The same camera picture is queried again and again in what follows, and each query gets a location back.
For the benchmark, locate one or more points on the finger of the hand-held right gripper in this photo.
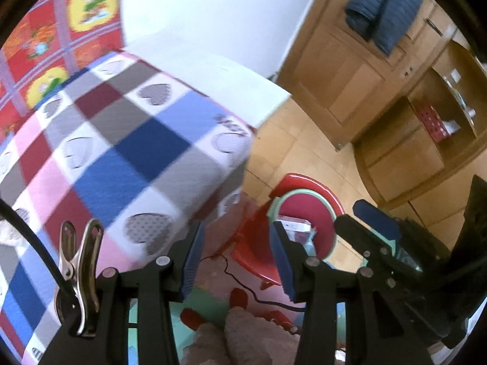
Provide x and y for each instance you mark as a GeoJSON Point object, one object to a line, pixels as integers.
{"type": "Point", "coordinates": [376, 220]}
{"type": "Point", "coordinates": [357, 235]}

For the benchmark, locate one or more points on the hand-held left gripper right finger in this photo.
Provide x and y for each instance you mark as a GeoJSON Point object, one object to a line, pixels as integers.
{"type": "Point", "coordinates": [283, 266]}

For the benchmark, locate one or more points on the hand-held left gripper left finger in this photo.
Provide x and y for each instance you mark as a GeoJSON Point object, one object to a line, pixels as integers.
{"type": "Point", "coordinates": [192, 262]}

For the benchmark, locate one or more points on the teal printed wipes packet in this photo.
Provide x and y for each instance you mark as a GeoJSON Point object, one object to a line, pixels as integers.
{"type": "Point", "coordinates": [311, 245]}

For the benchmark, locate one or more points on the red bin with green rim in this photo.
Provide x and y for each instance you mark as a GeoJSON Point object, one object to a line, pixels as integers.
{"type": "Point", "coordinates": [300, 203]}

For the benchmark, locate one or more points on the red plastic stool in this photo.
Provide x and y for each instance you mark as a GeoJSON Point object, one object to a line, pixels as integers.
{"type": "Point", "coordinates": [258, 243]}

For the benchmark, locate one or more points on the colourful foam floor mat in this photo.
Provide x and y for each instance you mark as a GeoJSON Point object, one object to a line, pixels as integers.
{"type": "Point", "coordinates": [213, 300]}

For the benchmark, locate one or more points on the red slipper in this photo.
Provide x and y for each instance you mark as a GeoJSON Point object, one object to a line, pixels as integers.
{"type": "Point", "coordinates": [239, 298]}
{"type": "Point", "coordinates": [191, 317]}

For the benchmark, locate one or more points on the wooden cabinet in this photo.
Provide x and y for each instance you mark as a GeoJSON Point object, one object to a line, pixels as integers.
{"type": "Point", "coordinates": [399, 159]}

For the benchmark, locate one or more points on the person's leg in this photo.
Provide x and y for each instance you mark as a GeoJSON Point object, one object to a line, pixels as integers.
{"type": "Point", "coordinates": [243, 338]}

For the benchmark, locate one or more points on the metal spring clip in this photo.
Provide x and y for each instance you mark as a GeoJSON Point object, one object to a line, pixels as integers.
{"type": "Point", "coordinates": [81, 258]}

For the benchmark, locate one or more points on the red polka dot basket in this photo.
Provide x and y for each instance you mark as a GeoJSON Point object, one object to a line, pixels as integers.
{"type": "Point", "coordinates": [432, 121]}

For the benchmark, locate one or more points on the checked heart blanket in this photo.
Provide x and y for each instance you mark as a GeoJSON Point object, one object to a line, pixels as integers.
{"type": "Point", "coordinates": [133, 152]}

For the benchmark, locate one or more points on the wooden door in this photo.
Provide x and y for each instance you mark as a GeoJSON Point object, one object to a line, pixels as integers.
{"type": "Point", "coordinates": [342, 83]}

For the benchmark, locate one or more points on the dark blue jacket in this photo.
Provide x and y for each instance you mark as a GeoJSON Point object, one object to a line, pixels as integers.
{"type": "Point", "coordinates": [392, 11]}

